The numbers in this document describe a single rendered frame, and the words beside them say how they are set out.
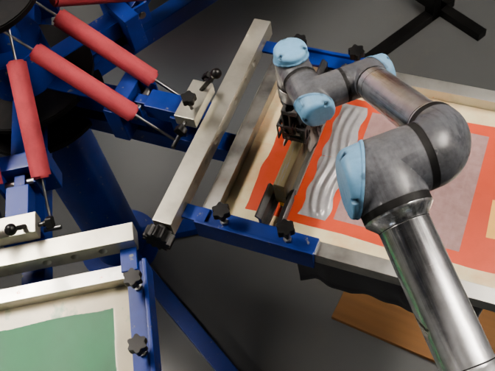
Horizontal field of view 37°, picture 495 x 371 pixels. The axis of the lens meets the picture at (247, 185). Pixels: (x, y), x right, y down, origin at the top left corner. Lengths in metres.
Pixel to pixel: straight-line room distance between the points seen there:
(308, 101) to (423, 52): 1.96
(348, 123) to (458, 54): 1.55
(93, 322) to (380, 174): 0.87
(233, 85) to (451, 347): 1.05
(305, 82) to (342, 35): 1.97
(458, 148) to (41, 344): 1.06
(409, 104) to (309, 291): 1.52
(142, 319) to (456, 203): 0.78
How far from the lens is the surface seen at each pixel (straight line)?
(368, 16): 3.59
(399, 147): 1.18
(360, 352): 2.67
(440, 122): 1.22
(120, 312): 1.77
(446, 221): 1.80
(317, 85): 1.53
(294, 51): 1.58
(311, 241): 1.72
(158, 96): 1.99
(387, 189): 1.15
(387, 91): 1.42
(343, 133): 1.93
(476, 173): 1.89
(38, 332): 1.82
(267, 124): 1.98
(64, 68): 1.94
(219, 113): 1.91
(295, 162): 1.77
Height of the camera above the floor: 2.50
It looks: 56 degrees down
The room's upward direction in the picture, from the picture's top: 13 degrees counter-clockwise
